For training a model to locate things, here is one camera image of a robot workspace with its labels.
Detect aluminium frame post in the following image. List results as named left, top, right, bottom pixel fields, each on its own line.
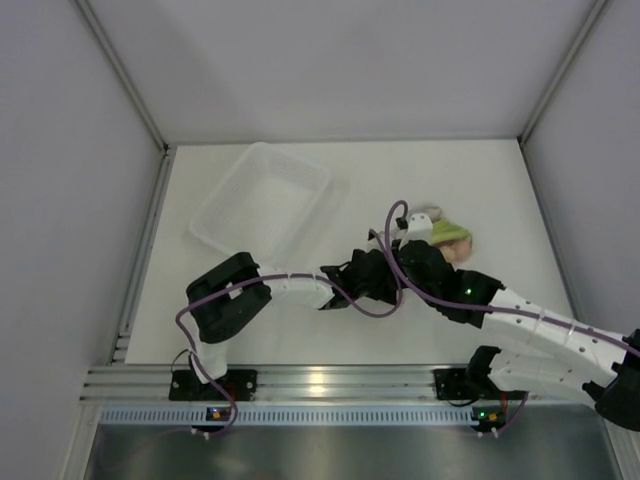
left=74, top=0, right=169, bottom=151
left=519, top=0, right=611, bottom=144

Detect clear zip top bag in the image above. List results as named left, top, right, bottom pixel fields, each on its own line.
left=418, top=203, right=444, bottom=224

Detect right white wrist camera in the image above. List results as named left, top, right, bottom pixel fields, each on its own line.
left=396, top=212, right=433, bottom=249

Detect right aluminium frame post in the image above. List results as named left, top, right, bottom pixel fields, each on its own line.
left=519, top=0, right=611, bottom=144

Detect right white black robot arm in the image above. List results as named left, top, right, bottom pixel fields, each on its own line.
left=395, top=240, right=639, bottom=431

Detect left aluminium frame post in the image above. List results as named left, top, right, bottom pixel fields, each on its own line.
left=74, top=0, right=169, bottom=151

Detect translucent white plastic basket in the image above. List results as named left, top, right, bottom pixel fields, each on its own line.
left=189, top=142, right=332, bottom=265

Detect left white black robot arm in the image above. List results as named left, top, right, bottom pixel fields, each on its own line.
left=186, top=249, right=402, bottom=384

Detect aluminium rail base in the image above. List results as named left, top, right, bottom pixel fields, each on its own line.
left=79, top=363, right=574, bottom=404

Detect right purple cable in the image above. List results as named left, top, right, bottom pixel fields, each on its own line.
left=384, top=200, right=631, bottom=344

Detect white slotted cable duct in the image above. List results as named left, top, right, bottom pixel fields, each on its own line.
left=100, top=405, right=503, bottom=427

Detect fake green leek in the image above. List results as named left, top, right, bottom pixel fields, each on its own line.
left=430, top=218, right=472, bottom=245

